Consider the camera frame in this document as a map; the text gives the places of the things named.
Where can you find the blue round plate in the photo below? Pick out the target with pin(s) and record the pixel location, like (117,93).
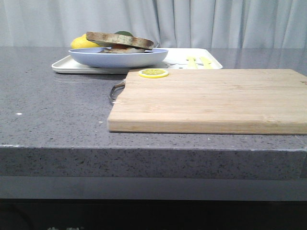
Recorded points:
(95,57)

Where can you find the bread slice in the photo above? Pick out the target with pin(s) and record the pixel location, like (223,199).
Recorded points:
(127,50)
(105,39)

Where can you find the metal cutting board handle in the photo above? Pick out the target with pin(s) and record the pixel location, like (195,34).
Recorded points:
(113,93)

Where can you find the front yellow lemon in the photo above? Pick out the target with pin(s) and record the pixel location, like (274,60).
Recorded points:
(82,42)

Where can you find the yellow plastic knife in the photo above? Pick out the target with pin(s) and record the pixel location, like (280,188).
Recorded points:
(207,63)

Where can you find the white rectangular tray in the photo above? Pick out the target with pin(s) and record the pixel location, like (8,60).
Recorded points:
(175,59)

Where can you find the grey curtain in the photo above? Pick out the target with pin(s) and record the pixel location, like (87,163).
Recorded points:
(168,23)

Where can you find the wooden cutting board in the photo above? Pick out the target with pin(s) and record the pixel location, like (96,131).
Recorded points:
(213,101)

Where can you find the yellow plastic fork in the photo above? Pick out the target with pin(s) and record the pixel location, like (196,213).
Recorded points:
(191,62)

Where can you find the green lime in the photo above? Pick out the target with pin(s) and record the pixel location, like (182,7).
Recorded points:
(126,33)

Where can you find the fried egg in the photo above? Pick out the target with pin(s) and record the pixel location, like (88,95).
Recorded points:
(120,46)

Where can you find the lemon slice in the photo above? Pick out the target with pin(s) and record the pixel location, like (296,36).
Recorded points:
(153,73)

